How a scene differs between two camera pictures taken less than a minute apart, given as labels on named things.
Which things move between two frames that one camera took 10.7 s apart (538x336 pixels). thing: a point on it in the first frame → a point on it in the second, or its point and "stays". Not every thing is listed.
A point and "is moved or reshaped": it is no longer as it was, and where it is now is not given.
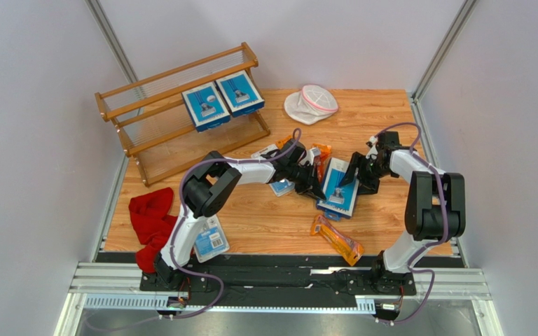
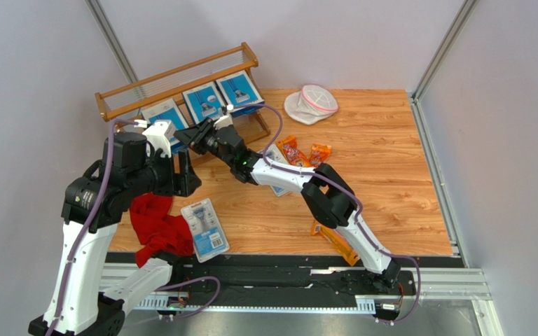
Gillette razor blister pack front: [210, 240] stays
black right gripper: [362, 170] → [205, 136]
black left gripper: [311, 187] → [188, 180]
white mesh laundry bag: [309, 105] stays
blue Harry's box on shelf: [240, 94] stays
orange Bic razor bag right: [326, 151] stays
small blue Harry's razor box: [340, 199] is moved or reshaped
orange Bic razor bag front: [351, 250] stays
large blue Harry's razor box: [205, 106] stays
